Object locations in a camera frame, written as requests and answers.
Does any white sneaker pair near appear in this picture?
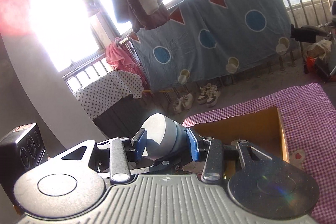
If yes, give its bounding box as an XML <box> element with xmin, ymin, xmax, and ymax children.
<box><xmin>173</xmin><ymin>93</ymin><xmax>194</xmax><ymax>114</ymax></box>

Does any purple checkered tablecloth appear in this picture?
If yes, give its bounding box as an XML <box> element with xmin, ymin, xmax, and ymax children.
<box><xmin>183</xmin><ymin>83</ymin><xmax>335</xmax><ymax>223</ymax></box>

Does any blue patterned blanket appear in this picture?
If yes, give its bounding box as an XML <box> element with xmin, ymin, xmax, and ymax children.
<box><xmin>133</xmin><ymin>0</ymin><xmax>298</xmax><ymax>91</ymax></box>

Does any pink hanging garment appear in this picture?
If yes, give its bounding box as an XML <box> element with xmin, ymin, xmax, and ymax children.
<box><xmin>105</xmin><ymin>37</ymin><xmax>150</xmax><ymax>90</ymax></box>

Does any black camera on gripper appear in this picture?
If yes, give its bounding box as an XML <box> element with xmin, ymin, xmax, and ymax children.
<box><xmin>0</xmin><ymin>123</ymin><xmax>49</xmax><ymax>205</ymax></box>

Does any dark cabinet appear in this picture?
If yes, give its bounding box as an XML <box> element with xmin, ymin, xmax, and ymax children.
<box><xmin>93</xmin><ymin>95</ymin><xmax>158</xmax><ymax>139</ymax></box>

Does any polka dot cloth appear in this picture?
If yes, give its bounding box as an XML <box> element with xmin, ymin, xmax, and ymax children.
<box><xmin>74</xmin><ymin>70</ymin><xmax>142</xmax><ymax>120</ymax></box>

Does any wheelchair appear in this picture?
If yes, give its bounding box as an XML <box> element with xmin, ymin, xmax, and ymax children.
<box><xmin>290</xmin><ymin>0</ymin><xmax>335</xmax><ymax>83</ymax></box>

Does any white green sneaker pair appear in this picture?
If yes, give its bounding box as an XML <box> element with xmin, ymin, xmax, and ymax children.
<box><xmin>197</xmin><ymin>83</ymin><xmax>221</xmax><ymax>107</ymax></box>

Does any white pill bottle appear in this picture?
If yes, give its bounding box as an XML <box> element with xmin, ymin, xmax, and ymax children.
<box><xmin>141</xmin><ymin>113</ymin><xmax>188</xmax><ymax>161</ymax></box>

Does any brown cardboard box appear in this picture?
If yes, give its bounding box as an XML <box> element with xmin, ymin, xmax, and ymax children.
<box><xmin>192</xmin><ymin>107</ymin><xmax>289</xmax><ymax>162</ymax></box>

